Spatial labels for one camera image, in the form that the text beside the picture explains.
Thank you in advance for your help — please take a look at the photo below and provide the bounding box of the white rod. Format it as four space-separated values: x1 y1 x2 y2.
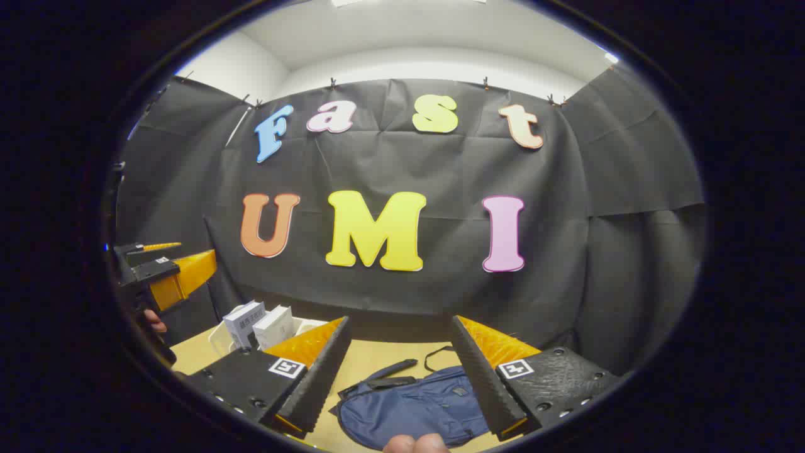
225 106 252 148

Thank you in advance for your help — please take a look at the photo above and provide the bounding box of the black backdrop cloth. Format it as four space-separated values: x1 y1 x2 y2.
116 66 705 378

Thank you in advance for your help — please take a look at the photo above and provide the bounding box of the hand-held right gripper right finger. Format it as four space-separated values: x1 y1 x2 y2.
450 315 620 441

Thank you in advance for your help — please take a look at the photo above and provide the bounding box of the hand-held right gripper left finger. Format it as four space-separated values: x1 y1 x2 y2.
186 316 353 440

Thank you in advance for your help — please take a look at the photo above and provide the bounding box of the white book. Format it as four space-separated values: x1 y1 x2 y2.
253 306 295 350
223 301 266 350

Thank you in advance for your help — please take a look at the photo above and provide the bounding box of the blue schoolbag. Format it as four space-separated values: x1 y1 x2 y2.
330 345 492 451

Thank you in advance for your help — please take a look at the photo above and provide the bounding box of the white plastic bookshelf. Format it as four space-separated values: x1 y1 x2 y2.
208 302 329 361

